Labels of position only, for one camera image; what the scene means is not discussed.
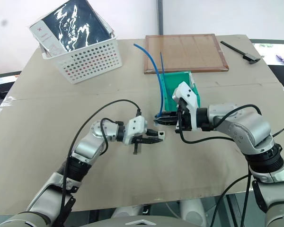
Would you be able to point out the white coupler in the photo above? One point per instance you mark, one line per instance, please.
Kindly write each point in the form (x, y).
(161, 134)

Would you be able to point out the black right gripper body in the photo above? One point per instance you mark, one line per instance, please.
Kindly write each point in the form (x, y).
(182, 120)

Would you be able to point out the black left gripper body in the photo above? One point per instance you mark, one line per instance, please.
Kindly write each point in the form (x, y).
(136, 147)

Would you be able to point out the brown framed wooden board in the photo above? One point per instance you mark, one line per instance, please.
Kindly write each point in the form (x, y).
(185, 53)

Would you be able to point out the white printed paper card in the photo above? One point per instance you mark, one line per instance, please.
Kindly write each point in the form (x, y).
(48, 39)

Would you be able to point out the black glossy packaged box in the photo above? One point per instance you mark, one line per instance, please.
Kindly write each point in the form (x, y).
(75, 23)

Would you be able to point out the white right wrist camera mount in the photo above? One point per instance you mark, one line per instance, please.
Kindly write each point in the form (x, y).
(188, 97)

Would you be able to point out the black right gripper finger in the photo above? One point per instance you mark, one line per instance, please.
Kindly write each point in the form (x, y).
(166, 115)
(165, 121)

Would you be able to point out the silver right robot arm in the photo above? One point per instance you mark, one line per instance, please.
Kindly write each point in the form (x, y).
(251, 132)

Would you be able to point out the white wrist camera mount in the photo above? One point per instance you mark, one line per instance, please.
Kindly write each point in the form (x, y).
(188, 97)
(135, 127)

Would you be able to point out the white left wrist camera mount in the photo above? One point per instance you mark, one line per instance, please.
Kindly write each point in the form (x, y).
(135, 127)

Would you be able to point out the white perforated plastic basket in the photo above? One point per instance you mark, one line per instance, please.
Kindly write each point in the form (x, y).
(92, 60)

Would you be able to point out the grey corrugated conduit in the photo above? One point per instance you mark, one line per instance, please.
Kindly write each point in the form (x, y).
(159, 16)

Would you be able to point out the dark table with clutter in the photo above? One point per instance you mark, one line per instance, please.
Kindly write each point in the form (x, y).
(278, 54)

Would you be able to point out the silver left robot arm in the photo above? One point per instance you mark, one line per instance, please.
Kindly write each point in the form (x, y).
(85, 147)

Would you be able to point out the grey robot torso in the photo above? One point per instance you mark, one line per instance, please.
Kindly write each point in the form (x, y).
(142, 221)

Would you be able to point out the dark side table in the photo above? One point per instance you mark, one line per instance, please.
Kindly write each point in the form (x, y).
(1, 82)

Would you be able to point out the white rounded shape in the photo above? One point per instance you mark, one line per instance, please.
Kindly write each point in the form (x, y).
(130, 210)
(191, 212)

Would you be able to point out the black caliper tool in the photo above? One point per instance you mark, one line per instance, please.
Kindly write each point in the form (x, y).
(241, 52)

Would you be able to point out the green plastic bin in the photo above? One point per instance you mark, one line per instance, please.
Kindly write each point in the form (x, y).
(177, 81)

